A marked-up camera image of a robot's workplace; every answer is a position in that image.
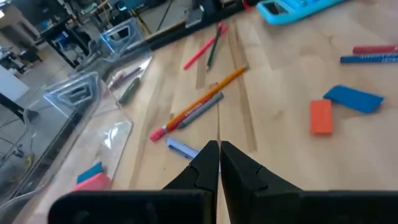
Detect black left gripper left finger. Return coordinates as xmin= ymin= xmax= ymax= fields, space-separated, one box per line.
xmin=164 ymin=140 xmax=221 ymax=224

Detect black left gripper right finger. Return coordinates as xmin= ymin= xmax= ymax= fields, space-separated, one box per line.
xmin=220 ymin=141 xmax=302 ymax=224

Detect periwinkle pen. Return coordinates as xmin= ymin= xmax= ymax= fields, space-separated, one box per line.
xmin=165 ymin=136 xmax=201 ymax=160

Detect orange pencil with pink eraser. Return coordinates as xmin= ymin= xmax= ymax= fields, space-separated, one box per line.
xmin=149 ymin=63 xmax=249 ymax=143

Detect pink eraser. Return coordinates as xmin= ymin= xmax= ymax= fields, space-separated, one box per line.
xmin=73 ymin=172 xmax=112 ymax=191

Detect blue eraser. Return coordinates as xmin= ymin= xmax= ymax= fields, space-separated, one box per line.
xmin=76 ymin=161 xmax=103 ymax=185
xmin=322 ymin=84 xmax=385 ymax=114

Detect green crayon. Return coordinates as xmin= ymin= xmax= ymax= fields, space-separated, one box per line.
xmin=118 ymin=77 xmax=142 ymax=106

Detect indigo crayon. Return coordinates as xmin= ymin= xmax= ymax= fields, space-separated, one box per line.
xmin=110 ymin=67 xmax=144 ymax=91

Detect dark green pencil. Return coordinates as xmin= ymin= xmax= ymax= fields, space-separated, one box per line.
xmin=206 ymin=24 xmax=224 ymax=72

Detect grey crayon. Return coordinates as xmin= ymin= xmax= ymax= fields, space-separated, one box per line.
xmin=177 ymin=91 xmax=224 ymax=131

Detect red eraser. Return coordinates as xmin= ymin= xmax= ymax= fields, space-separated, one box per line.
xmin=310 ymin=99 xmax=334 ymax=135

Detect clear plastic bin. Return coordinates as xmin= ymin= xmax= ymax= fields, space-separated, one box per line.
xmin=76 ymin=17 xmax=153 ymax=106
xmin=0 ymin=70 xmax=134 ymax=224

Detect blue marker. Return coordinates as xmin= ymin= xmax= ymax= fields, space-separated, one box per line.
xmin=340 ymin=52 xmax=398 ymax=65

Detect teal calculator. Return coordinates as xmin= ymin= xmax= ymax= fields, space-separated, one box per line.
xmin=256 ymin=0 xmax=348 ymax=26

